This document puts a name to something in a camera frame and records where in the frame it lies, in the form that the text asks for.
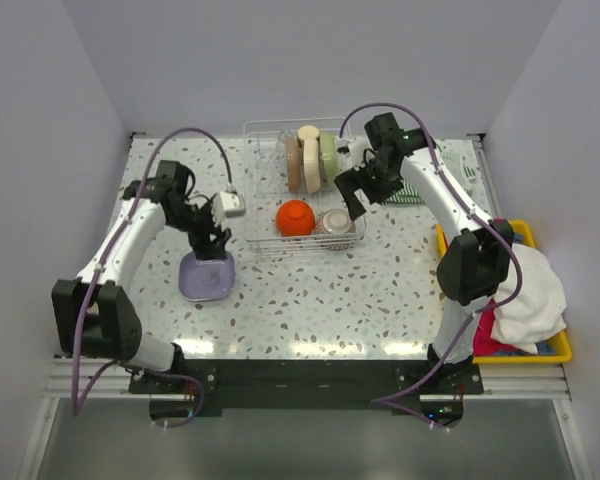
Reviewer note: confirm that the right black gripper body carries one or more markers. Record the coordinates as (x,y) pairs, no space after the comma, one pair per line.
(376,181)

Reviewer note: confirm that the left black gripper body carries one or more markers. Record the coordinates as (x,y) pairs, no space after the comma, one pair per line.
(199,225)

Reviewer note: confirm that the green square panda plate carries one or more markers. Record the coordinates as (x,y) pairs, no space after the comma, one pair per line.
(329,159)

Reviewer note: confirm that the patterned round bowl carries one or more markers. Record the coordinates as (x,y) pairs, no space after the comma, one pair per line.
(334,230)

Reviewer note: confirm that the cream square panda plate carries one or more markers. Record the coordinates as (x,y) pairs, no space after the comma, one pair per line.
(311,165)

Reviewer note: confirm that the cream steel-lined cup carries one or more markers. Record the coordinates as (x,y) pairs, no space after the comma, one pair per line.
(307,132)

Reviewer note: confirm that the white wire dish rack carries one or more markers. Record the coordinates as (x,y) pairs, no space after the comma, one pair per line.
(267,186)

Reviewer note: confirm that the orange round bowl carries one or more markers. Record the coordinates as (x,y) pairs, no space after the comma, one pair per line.
(295,218)

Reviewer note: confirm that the clear glass cup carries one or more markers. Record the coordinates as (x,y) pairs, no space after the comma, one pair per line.
(283,136)

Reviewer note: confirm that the brown square panda plate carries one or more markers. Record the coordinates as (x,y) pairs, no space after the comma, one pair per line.
(293,162)

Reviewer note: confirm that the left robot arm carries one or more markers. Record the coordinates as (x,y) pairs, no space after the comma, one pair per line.
(94,315)

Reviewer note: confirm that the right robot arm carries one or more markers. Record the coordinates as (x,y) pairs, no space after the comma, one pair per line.
(413,155)

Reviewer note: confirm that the green striped cloth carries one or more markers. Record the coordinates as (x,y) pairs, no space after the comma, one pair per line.
(457,164)

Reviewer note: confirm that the magenta cloth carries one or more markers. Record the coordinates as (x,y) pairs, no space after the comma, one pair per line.
(483,344)

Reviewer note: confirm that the white towel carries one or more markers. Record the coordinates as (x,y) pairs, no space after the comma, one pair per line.
(530,295)

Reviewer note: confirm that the yellow plastic bin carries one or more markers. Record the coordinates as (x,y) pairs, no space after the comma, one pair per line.
(555,350)

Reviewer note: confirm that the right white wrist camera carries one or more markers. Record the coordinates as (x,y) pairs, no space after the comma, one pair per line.
(351,151)

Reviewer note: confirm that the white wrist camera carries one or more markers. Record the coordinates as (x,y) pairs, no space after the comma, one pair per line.
(351,151)
(228,204)

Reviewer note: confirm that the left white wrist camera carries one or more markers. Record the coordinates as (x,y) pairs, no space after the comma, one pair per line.
(228,204)

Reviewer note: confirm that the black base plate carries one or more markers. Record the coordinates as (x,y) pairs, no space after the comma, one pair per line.
(208,388)

